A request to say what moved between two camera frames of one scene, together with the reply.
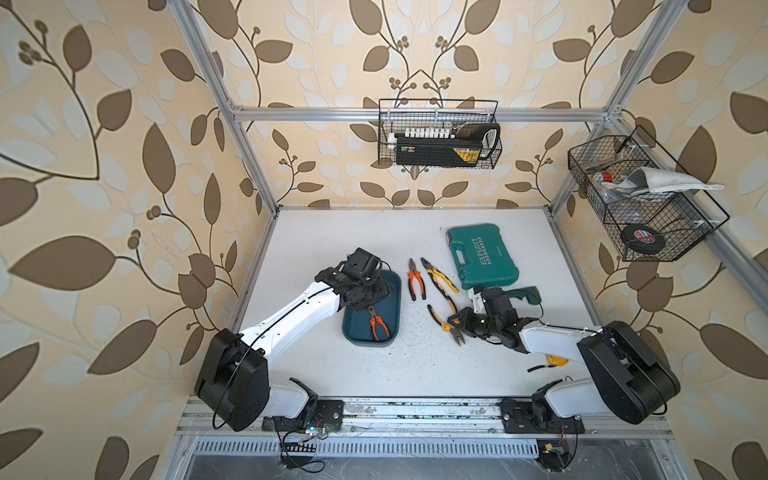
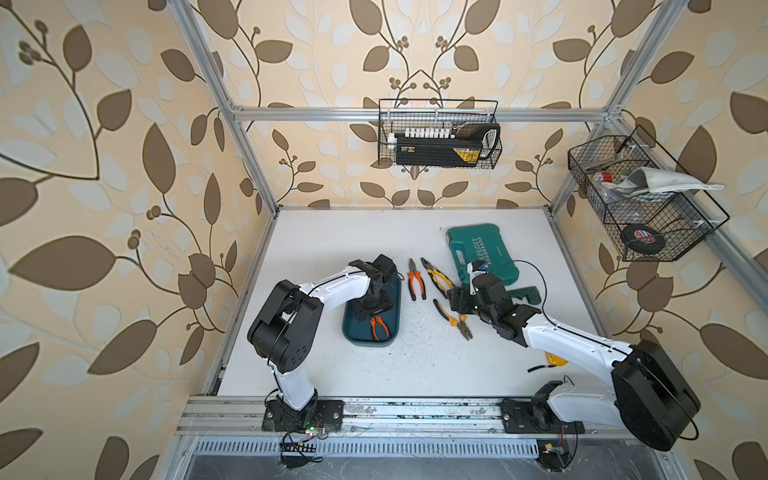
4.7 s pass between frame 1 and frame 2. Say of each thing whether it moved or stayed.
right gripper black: moved
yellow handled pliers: moved
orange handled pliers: stayed
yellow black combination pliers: stayed
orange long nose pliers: stayed
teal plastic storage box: stayed
